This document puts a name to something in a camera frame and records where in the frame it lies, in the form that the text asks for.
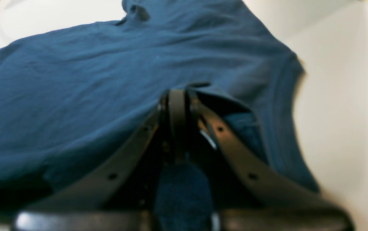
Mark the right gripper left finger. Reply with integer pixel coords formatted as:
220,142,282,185
12,89,186,231

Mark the dark blue t-shirt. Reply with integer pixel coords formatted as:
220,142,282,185
0,0,320,213

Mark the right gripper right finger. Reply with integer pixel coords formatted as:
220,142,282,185
187,90,355,231

